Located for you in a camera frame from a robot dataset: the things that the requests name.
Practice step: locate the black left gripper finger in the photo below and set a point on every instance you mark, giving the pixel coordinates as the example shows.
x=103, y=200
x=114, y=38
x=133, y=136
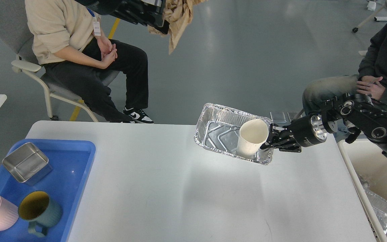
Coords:
x=144, y=12
x=161, y=30

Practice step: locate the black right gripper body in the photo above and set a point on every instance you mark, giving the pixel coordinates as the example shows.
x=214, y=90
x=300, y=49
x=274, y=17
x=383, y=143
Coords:
x=307, y=131

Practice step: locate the brown paper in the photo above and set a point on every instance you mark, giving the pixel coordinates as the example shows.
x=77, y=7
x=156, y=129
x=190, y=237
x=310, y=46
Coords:
x=178, y=13

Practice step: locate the grey office chair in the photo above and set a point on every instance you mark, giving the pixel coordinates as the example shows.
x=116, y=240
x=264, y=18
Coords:
x=25, y=53

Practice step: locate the metal floor socket plate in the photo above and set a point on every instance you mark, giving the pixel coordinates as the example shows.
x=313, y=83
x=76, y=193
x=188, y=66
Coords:
x=282, y=117

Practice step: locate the white paper cup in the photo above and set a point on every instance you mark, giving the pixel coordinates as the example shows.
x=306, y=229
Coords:
x=252, y=135

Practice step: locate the blue plastic tray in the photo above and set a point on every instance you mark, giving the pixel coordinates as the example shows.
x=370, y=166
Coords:
x=71, y=162

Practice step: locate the stainless steel rectangular tin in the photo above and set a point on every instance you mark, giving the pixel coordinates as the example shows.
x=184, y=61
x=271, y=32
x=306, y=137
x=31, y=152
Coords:
x=27, y=164

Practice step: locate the aluminium foil tray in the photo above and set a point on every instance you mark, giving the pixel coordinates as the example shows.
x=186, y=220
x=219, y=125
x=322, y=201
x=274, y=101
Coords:
x=218, y=128

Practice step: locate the white plastic bin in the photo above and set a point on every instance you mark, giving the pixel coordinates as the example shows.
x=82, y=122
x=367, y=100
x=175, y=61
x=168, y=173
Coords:
x=364, y=158

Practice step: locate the foil tray inside bin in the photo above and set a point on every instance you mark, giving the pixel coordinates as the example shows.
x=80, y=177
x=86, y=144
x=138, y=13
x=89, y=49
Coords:
x=378, y=203

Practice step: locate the teal mug yellow inside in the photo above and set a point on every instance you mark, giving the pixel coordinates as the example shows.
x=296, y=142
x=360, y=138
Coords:
x=41, y=212

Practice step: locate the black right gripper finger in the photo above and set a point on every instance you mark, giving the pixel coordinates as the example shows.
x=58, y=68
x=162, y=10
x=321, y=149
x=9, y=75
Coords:
x=291, y=147
x=277, y=135

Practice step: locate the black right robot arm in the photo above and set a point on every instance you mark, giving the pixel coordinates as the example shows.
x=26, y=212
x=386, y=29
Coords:
x=358, y=111

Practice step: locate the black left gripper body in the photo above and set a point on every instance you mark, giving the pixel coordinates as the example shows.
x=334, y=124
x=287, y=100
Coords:
x=116, y=8

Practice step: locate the person in dark hoodie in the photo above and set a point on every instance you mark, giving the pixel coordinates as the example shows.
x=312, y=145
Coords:
x=371, y=79

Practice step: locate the person in beige sweater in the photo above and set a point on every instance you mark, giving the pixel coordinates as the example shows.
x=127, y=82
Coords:
x=79, y=53

